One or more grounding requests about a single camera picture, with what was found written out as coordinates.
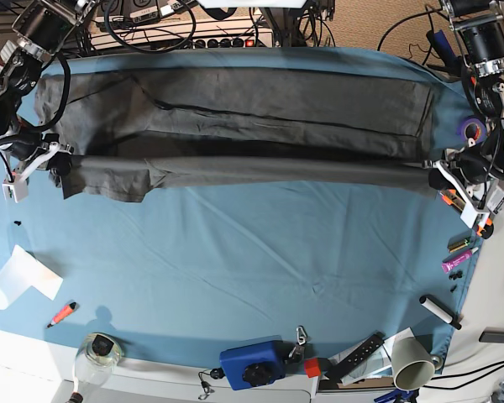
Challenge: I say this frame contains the small black screws cluster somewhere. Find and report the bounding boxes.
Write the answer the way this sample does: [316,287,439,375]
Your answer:
[449,270,463,293]

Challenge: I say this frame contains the orange marker pen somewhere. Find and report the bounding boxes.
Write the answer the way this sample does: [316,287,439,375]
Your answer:
[46,301,77,328]

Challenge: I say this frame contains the purple tape roll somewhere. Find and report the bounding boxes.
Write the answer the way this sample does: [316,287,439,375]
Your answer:
[457,117,487,145]

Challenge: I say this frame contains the clear glass bottle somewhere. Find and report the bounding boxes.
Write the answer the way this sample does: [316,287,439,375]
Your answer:
[68,332,123,403]

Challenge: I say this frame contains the orange black utility knife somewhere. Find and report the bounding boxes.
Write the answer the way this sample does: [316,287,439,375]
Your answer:
[439,190,494,239]

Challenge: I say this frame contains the purple white glue tube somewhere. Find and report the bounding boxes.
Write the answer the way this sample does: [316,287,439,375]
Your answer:
[441,247,479,273]

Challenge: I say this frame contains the paper sheets under remote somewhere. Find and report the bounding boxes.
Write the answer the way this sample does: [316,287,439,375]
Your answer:
[323,327,414,385]

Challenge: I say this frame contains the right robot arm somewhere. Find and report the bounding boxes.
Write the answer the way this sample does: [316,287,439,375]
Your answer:
[0,1,99,202]

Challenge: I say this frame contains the grey-green mug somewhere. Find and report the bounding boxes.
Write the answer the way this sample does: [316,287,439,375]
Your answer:
[391,337,443,391]

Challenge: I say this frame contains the black remote control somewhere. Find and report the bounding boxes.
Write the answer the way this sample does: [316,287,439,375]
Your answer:
[324,332,384,380]

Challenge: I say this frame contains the red cube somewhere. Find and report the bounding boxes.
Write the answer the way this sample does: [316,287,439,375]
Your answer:
[304,358,323,379]

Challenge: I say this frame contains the dark grey T-shirt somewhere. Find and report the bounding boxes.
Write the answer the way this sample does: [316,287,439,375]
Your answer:
[54,68,434,202]

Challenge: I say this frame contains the silver carabiner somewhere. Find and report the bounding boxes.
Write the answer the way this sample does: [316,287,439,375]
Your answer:
[296,326,308,346]

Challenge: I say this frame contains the blue black clamp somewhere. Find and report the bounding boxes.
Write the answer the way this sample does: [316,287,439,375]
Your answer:
[426,30,462,77]

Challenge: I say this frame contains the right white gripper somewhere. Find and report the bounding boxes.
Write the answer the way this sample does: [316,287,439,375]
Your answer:
[2,142,74,203]

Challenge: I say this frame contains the black power adapter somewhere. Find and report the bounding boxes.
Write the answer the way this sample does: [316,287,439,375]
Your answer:
[479,330,504,344]

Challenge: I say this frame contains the white marker black cap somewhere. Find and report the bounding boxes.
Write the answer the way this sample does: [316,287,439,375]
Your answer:
[419,296,462,330]

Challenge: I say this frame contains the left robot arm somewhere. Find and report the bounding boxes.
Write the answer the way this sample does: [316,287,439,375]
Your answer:
[426,1,504,238]

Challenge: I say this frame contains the blue table cloth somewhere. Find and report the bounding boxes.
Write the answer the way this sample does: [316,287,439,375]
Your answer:
[0,48,475,368]

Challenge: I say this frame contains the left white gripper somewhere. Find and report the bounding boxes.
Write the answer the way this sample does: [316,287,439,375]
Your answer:
[422,160,492,229]

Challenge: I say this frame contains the blue box with knob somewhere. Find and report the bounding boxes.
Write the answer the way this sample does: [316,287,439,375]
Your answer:
[219,341,286,390]

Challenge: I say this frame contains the black power strip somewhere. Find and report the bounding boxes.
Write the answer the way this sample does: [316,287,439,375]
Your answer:
[188,34,273,49]

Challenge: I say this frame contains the black lanyard clip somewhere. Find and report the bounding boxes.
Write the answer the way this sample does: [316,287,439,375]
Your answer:
[197,368,225,401]

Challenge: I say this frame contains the white electronic device box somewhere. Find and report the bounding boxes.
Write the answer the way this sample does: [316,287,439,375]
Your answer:
[486,181,504,215]

